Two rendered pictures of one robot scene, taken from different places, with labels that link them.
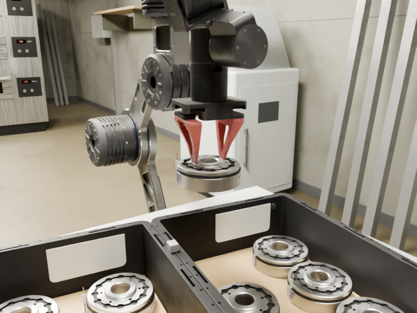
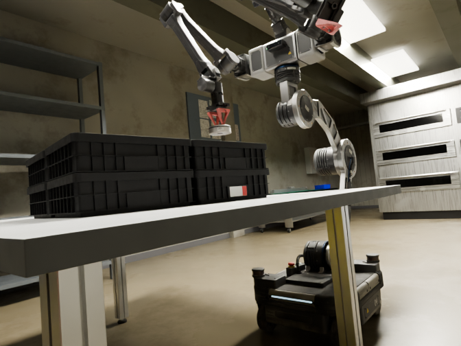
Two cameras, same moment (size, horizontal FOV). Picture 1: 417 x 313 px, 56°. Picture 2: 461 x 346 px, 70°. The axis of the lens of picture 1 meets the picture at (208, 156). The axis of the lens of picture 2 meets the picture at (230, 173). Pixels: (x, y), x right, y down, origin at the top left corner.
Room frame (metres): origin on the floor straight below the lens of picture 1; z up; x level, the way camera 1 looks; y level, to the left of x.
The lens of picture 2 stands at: (0.21, -1.46, 0.73)
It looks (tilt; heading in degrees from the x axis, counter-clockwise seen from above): 4 degrees up; 73
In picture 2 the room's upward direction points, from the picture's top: 5 degrees counter-clockwise
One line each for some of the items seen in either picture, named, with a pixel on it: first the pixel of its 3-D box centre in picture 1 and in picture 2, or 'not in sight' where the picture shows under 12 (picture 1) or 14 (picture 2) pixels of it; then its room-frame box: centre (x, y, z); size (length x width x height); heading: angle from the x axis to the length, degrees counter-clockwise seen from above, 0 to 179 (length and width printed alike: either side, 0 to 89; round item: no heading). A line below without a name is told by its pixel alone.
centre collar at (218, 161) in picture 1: (208, 161); not in sight; (0.61, 0.00, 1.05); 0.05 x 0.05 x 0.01
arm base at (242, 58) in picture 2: not in sight; (237, 64); (0.81, 0.24, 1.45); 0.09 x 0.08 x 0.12; 124
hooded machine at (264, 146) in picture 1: (237, 104); not in sight; (3.16, -0.23, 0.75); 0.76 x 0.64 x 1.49; 36
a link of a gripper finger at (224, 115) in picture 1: (215, 132); (220, 115); (0.62, -0.01, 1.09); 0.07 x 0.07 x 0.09; 25
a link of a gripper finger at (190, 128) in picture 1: (202, 133); (217, 117); (0.61, 0.01, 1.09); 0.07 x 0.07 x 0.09; 25
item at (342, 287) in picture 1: (319, 279); not in sight; (0.57, -0.18, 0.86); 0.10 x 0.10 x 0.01
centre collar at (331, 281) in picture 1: (319, 277); not in sight; (0.57, -0.18, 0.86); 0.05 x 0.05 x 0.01
